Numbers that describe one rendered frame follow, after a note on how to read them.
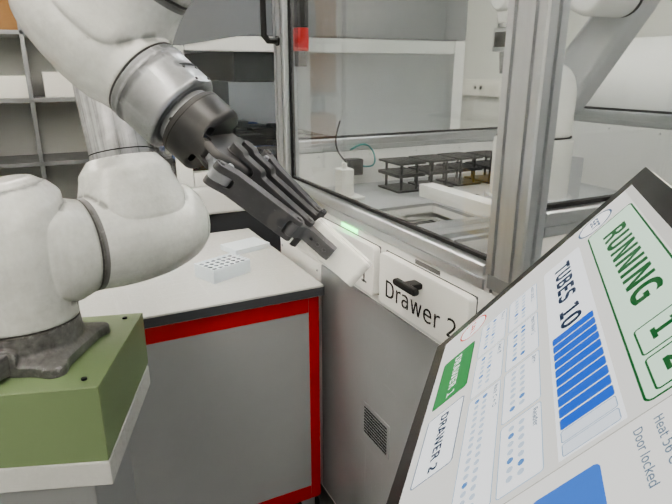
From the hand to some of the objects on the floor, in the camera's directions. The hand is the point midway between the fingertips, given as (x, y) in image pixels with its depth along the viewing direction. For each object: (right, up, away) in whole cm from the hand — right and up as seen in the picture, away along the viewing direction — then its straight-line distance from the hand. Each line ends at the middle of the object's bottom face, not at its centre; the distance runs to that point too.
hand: (336, 252), depth 56 cm
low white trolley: (-43, -76, +128) cm, 155 cm away
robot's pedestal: (-48, -98, +59) cm, 124 cm away
